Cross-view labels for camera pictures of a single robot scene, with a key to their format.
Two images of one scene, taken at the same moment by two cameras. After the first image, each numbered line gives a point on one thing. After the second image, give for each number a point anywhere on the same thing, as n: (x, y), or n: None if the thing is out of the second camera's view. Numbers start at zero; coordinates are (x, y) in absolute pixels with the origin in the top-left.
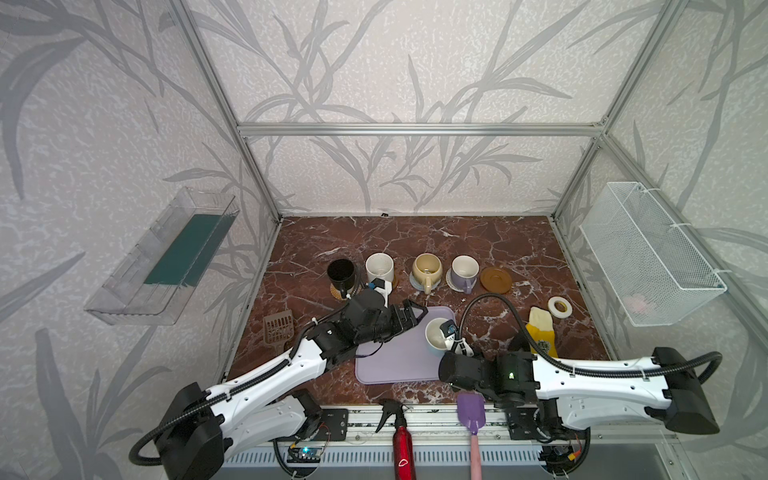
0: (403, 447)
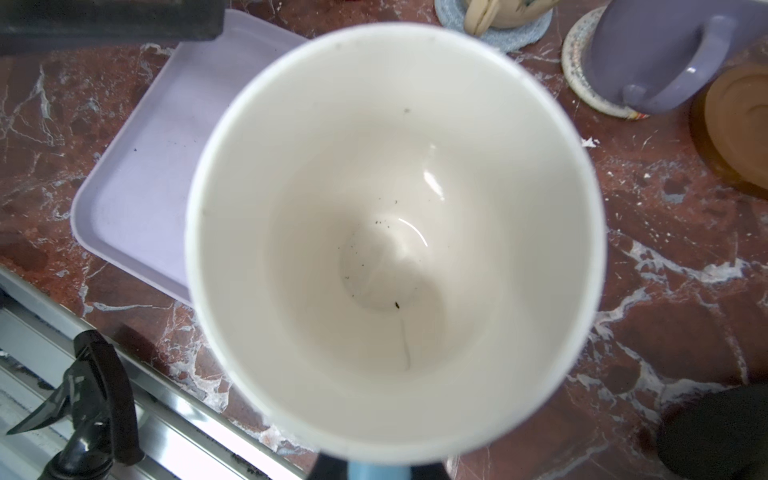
0: (95, 399)
